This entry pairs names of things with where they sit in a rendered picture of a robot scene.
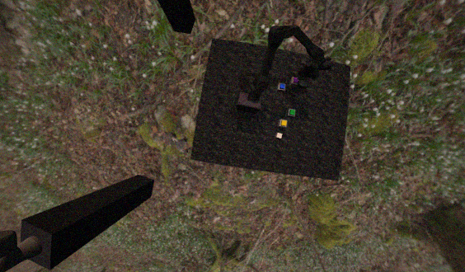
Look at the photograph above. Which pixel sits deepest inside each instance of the green button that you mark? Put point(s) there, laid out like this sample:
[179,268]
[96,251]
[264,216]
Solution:
[290,112]

